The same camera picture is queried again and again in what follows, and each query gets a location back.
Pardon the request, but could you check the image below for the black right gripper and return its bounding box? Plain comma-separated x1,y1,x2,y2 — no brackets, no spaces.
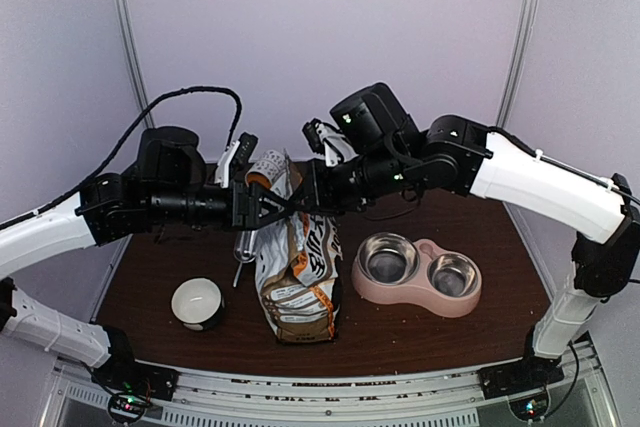
289,146,412,216

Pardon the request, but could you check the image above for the dog food bag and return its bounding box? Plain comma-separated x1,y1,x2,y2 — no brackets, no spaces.
253,147,345,346

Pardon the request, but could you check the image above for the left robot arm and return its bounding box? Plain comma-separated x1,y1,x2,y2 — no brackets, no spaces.
1,127,293,391

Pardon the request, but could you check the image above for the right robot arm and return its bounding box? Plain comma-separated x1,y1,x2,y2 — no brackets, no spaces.
293,82,639,389

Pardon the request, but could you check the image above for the metal food scoop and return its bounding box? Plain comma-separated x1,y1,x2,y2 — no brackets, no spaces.
232,230,257,288

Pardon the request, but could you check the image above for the pink double pet feeder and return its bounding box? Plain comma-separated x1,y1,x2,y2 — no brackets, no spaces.
351,239,482,318

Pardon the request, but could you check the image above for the large steel feeder bowl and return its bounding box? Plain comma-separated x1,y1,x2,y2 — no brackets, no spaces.
355,232,420,286

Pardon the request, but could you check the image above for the white ceramic bowl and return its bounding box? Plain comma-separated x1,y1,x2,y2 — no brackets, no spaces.
171,278,226,332

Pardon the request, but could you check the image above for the small steel feeder bowl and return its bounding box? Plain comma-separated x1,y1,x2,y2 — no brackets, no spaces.
427,253,481,298

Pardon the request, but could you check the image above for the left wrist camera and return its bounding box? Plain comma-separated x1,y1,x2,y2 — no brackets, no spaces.
213,132,258,188

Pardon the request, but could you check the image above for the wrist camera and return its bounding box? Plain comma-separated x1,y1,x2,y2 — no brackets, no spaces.
302,119,356,167
213,132,258,188

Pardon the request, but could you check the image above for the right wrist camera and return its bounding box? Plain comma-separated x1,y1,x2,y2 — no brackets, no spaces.
302,119,356,167

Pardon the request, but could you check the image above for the black braided cable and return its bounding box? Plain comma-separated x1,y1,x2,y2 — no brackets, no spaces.
0,86,244,223

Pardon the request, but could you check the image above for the aluminium front rail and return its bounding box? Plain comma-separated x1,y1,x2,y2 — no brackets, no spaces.
49,346,611,427

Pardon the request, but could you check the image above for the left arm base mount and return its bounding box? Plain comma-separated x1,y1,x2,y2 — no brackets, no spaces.
87,326,179,426

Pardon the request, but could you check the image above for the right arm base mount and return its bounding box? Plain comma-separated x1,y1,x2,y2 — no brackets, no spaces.
478,328,565,423

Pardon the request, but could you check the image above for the left aluminium frame post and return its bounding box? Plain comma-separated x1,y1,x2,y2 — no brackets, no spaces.
113,0,148,111

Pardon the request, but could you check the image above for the aluminium frame post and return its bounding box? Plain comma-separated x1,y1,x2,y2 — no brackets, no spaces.
113,0,148,111
496,0,539,128

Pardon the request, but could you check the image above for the right aluminium frame post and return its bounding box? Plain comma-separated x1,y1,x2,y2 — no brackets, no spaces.
496,0,539,128

